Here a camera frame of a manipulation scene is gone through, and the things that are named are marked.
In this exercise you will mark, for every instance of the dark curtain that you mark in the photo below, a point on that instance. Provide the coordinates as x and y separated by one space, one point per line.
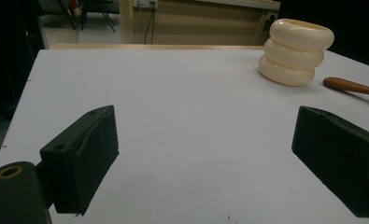
359 25
7 46

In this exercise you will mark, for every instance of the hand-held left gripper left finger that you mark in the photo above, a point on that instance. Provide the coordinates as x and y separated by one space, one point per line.
79 155

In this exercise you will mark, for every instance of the black stand legs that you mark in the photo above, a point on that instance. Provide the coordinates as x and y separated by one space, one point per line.
83 15

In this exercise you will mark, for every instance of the wooden spoon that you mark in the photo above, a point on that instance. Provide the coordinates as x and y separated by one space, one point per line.
347 85

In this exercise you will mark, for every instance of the cream ringed utensil holder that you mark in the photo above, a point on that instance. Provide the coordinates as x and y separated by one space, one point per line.
292 56

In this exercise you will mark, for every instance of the white wall power outlet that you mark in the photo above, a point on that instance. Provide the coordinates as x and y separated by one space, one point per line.
141 3

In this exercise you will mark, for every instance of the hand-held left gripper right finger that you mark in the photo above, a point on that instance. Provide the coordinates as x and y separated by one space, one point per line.
337 155

